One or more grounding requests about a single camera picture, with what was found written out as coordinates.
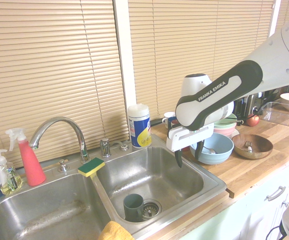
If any metal table knife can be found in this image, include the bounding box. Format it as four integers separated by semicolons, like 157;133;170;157
218;119;245;125

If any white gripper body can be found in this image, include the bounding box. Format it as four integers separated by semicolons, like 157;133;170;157
166;122;215;153

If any metal drain strainer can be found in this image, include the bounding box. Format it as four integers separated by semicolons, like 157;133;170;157
141;199;163;221

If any silver drawer handle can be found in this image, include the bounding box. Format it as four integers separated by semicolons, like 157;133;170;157
264;185;287;202

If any pink bowl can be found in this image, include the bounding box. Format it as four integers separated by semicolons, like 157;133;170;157
213;123;240;139

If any clear plastic container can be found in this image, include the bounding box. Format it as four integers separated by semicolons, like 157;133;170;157
260;101;289;130

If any pale green cabinet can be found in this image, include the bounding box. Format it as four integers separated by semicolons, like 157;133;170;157
131;148;289;240

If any chrome gooseneck faucet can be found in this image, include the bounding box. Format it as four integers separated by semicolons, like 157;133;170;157
28;116;92;165

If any dark green mug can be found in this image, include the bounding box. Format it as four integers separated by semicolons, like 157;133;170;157
123;193;145;223

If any brown wooden bowl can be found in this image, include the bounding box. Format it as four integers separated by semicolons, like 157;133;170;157
231;133;274;160

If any red spray bottle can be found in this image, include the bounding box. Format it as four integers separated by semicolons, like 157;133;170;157
5;127;47;187

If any light green bowl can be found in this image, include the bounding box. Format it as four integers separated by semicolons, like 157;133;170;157
213;113;238;127

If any chrome sink knob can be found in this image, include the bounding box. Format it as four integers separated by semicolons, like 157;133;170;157
57;159;70;173

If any white mug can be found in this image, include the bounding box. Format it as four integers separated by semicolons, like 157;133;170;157
161;111;177;129

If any clear hand soap pump bottle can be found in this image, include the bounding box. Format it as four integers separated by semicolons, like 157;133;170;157
0;149;25;196

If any light blue bowl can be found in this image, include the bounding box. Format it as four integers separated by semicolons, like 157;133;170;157
189;132;235;165

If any chrome faucet handle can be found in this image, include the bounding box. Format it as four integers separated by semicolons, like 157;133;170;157
99;137;112;158

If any disinfecting wipes canister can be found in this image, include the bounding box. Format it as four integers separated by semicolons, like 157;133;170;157
127;103;152;150

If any stainless steel double sink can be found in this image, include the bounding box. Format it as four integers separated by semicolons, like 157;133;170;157
0;133;227;240

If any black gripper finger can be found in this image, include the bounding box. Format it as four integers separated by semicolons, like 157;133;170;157
194;139;206;161
174;148;184;169

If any black cable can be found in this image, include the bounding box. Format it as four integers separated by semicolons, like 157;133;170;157
264;224;285;240

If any metal spoon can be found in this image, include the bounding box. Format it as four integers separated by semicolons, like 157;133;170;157
201;145;218;155

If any red apple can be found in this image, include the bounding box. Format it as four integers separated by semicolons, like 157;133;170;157
246;113;260;128

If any metal fork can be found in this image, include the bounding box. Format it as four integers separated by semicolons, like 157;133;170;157
244;140;254;154

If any orange cloth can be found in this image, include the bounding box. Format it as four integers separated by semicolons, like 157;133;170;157
97;220;135;240

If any yellow green sponge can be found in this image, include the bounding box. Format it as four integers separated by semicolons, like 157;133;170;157
77;157;106;179

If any chrome toaster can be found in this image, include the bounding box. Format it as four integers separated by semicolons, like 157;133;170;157
234;91;264;119

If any wide beige window blind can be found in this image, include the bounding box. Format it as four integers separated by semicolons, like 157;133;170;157
0;0;130;168
128;0;275;121

